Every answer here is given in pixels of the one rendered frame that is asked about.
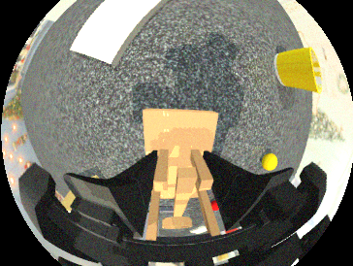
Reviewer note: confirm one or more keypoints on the yellow ball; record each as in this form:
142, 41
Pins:
269, 161

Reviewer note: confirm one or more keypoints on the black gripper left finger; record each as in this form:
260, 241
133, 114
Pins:
127, 193

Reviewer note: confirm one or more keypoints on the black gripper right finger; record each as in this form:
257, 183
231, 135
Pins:
236, 191

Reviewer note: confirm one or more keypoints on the red ball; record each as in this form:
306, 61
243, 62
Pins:
214, 206

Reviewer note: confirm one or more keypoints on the yellow cup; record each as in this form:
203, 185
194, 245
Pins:
298, 68

